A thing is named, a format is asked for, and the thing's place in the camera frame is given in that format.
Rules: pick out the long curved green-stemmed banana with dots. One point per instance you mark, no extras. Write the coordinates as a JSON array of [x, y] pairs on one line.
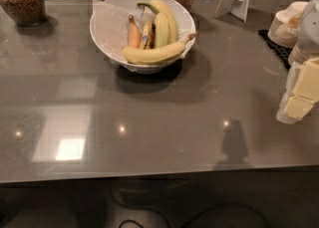
[[158, 6]]

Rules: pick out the left glass jar of grains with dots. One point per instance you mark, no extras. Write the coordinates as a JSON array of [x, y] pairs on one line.
[[22, 1]]

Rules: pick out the white ceramic bowl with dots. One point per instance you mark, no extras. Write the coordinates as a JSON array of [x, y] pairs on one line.
[[114, 16]]

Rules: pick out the short yellow-green banana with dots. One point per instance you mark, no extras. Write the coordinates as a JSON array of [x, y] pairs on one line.
[[162, 30]]

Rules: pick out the black rubber mat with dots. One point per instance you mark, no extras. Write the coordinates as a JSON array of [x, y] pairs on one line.
[[281, 53]]

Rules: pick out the stack of white paper bowls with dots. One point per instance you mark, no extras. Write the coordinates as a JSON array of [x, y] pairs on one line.
[[283, 30]]

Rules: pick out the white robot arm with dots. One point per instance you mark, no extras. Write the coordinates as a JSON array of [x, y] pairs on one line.
[[307, 45]]

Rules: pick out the small orange banana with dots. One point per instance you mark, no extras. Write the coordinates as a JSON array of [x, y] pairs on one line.
[[134, 33]]

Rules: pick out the white paper liner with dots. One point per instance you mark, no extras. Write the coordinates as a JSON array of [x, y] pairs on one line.
[[109, 29]]

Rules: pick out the large front yellow banana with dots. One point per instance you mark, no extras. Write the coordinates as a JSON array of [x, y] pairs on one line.
[[157, 55]]

